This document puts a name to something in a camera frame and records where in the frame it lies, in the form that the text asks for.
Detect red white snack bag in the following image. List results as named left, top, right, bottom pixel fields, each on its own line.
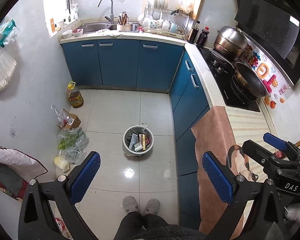
left=129, top=133, right=139, bottom=150

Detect white trash bin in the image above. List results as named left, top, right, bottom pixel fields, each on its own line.
left=122, top=125, right=154, bottom=157

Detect blue kitchen cabinets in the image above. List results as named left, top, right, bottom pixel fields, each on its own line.
left=62, top=40, right=209, bottom=239

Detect black frying pan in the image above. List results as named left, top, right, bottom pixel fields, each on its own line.
left=210, top=49, right=267, bottom=99

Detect plastic bag with vegetables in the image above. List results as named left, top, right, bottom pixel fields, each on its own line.
left=51, top=105, right=89, bottom=165

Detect black gas stove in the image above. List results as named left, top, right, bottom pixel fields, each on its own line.
left=198, top=47, right=260, bottom=112

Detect left grey slipper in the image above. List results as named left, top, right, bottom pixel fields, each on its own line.
left=122, top=196, right=140, bottom=213

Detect brown cardboard box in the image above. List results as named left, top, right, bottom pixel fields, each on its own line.
left=56, top=109, right=81, bottom=129

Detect yellow box in bin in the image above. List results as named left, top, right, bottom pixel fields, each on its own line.
left=139, top=133, right=147, bottom=151

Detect steel steamer pot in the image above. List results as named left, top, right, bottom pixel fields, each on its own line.
left=213, top=26, right=248, bottom=59

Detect dark soy sauce bottle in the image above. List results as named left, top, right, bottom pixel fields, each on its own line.
left=196, top=27, right=209, bottom=48

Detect cooking oil bottle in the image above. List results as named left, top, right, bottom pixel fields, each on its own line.
left=66, top=81, right=84, bottom=108

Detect black range hood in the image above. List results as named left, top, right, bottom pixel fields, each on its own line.
left=235, top=0, right=300, bottom=87

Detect thin vinegar bottle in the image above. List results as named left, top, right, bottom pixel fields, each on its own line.
left=188, top=21, right=200, bottom=44

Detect dish drying rack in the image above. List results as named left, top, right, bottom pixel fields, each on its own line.
left=138, top=0, right=193, bottom=34

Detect steel sink faucet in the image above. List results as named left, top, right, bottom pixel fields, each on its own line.
left=97, top=0, right=115, bottom=25

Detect colourful wall stickers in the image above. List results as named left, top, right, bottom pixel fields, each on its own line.
left=243, top=41, right=290, bottom=109

